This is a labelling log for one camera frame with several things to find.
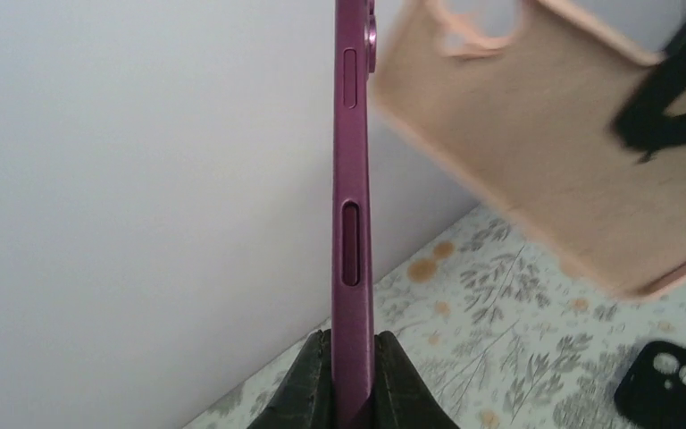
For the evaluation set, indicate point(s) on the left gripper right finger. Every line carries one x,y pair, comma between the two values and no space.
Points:
401,399

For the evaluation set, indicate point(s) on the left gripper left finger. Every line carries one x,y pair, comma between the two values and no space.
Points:
303,399

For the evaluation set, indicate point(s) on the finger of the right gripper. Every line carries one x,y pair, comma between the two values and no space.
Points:
642,123

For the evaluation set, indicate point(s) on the phone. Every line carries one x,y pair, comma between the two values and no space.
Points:
527,121
652,393

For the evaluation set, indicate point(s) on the magenta smartphone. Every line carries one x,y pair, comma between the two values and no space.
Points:
352,353

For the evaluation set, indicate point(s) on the floral patterned table mat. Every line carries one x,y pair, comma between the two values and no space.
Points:
499,334

